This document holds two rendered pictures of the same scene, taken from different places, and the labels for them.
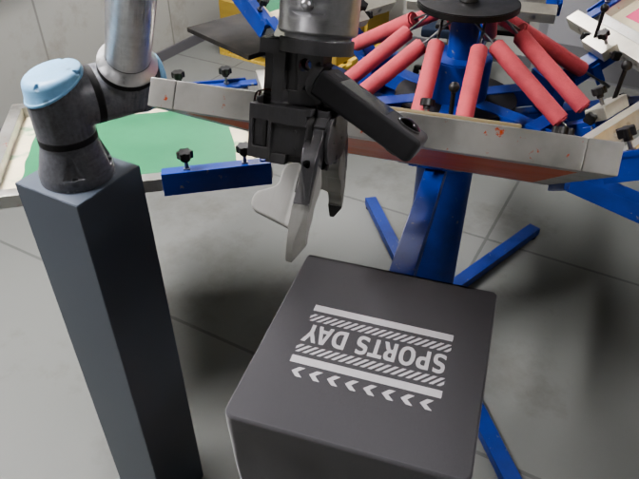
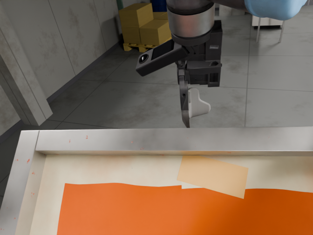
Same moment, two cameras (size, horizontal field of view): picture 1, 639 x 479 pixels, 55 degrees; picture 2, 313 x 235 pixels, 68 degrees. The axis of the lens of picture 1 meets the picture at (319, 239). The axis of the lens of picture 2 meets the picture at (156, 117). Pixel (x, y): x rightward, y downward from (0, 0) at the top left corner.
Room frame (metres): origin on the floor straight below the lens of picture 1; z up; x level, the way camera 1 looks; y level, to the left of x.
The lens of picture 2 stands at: (0.97, -0.12, 1.80)
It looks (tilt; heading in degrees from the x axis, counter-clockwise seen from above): 36 degrees down; 175
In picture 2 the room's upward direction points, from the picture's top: 9 degrees counter-clockwise
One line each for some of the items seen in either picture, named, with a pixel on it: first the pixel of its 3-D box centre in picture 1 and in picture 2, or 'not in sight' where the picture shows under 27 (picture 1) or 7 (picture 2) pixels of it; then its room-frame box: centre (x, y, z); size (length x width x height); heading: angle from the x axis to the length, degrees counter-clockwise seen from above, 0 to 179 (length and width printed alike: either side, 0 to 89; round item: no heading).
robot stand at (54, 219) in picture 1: (131, 363); not in sight; (1.12, 0.51, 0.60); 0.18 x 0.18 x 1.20; 61
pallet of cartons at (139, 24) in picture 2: not in sight; (154, 23); (-4.50, 0.68, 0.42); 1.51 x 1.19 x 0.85; 151
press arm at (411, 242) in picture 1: (416, 230); not in sight; (1.33, -0.26, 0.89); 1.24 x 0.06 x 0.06; 162
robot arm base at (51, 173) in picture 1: (72, 153); not in sight; (1.12, 0.51, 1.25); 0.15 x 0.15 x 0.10
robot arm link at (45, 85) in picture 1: (61, 99); not in sight; (1.12, 0.50, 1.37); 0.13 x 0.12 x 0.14; 125
